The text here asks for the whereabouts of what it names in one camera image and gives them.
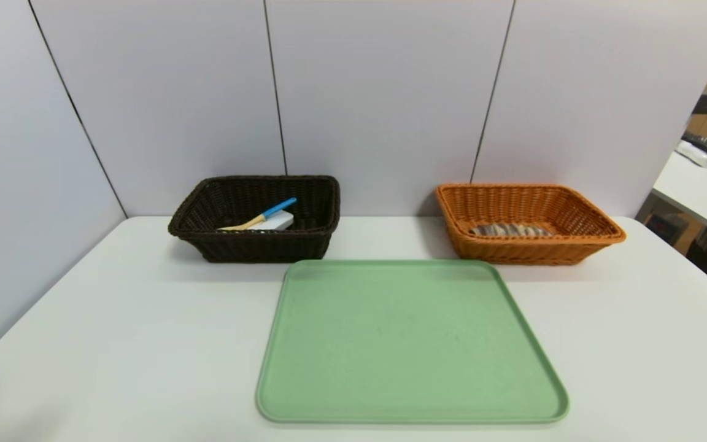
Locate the white rectangular case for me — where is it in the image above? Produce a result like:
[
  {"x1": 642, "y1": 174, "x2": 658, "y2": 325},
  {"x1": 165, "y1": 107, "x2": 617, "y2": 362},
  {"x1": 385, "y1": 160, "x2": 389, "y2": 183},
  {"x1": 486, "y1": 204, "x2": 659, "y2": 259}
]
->
[{"x1": 248, "y1": 211, "x2": 295, "y2": 232}]

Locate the yellow spoon with blue handle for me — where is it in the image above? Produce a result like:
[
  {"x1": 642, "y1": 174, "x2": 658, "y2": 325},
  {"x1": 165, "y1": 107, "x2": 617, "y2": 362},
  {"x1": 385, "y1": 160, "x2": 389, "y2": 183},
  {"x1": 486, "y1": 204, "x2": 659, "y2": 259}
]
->
[{"x1": 217, "y1": 197, "x2": 298, "y2": 232}]

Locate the twisted purple swirl bread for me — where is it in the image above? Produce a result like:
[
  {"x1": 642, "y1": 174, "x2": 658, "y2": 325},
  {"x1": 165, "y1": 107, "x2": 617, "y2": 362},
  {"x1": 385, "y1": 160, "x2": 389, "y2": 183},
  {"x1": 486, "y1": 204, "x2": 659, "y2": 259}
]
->
[{"x1": 469, "y1": 223, "x2": 554, "y2": 238}]

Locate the dark brown wicker basket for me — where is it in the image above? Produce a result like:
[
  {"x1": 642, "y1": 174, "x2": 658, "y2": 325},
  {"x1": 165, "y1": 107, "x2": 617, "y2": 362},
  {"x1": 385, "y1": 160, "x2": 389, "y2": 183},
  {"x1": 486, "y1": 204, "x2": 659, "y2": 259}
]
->
[{"x1": 168, "y1": 175, "x2": 341, "y2": 263}]

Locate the orange wicker basket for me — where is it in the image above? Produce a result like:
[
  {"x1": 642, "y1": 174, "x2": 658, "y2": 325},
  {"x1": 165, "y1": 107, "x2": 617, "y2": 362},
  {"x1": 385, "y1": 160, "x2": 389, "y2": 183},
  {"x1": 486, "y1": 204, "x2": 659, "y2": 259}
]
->
[{"x1": 435, "y1": 182, "x2": 627, "y2": 266}]

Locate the light green plastic tray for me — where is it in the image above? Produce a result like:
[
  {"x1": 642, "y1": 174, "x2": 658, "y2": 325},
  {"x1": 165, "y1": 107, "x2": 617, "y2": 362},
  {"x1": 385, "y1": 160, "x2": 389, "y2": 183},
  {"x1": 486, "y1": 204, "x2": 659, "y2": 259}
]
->
[{"x1": 255, "y1": 258, "x2": 570, "y2": 425}]

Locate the white side table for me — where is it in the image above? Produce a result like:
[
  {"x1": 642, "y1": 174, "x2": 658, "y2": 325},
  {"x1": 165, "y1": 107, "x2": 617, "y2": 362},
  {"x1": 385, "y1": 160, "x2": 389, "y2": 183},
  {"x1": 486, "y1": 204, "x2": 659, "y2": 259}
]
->
[{"x1": 653, "y1": 140, "x2": 707, "y2": 241}]

